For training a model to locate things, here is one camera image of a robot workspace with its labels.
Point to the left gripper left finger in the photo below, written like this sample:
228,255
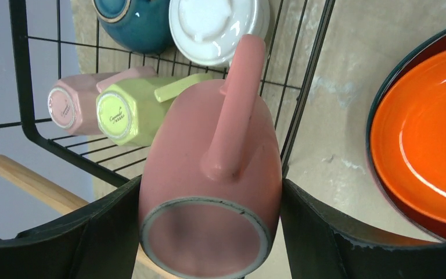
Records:
99,240

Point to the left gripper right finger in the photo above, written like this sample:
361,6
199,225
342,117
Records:
323,242

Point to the salmon pink mug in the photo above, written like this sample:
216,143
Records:
211,188

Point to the green faceted mug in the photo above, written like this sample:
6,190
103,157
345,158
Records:
130,111

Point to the light pink faceted mug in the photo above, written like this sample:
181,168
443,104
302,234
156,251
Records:
72,99

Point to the dark blue bowl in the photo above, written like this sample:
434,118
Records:
137,25

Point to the white handled cup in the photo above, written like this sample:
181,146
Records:
207,32

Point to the orange small plate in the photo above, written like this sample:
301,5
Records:
408,138

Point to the red rimmed plate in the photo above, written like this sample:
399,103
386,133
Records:
432,46

